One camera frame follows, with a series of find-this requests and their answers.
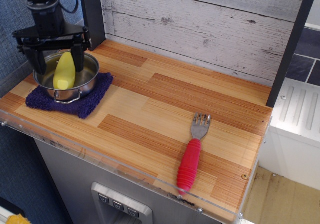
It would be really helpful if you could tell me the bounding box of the yellow toy banana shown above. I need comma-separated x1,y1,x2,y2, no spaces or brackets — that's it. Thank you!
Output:
53,52,76,91

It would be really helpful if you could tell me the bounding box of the purple folded cloth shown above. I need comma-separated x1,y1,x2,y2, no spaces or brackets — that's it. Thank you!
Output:
25,72,114,119

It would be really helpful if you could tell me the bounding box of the left dark vertical post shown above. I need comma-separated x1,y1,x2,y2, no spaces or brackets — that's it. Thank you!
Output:
81,0,106,51

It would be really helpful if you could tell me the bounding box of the white ribbed sink unit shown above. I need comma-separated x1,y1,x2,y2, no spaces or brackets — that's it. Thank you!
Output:
259,78,320,190

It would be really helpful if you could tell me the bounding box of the clear acrylic table edge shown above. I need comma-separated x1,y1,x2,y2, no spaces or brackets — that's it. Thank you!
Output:
0,108,262,224

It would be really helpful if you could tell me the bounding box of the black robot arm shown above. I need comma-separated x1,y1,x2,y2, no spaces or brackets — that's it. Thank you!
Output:
12,0,91,75

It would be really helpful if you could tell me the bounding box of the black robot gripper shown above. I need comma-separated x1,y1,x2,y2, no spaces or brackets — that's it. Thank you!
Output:
12,1,92,75

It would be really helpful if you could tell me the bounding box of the dark vertical post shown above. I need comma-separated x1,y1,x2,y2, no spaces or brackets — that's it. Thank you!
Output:
81,0,106,51
266,0,314,108

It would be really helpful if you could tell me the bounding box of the yellow black object bottom left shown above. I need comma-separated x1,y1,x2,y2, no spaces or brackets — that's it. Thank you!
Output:
5,214,31,224

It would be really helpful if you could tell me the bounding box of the silver panel with buttons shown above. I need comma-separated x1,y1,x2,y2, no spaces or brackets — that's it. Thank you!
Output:
91,182,154,224

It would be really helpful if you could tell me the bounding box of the small stainless steel pot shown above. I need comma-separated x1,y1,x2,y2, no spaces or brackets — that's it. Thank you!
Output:
33,51,100,105

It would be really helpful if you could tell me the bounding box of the right dark vertical post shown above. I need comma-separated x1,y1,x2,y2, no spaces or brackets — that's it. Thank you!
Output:
266,0,314,108

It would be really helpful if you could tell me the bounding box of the red handled metal fork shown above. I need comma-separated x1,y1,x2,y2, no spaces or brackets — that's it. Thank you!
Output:
177,112,211,196

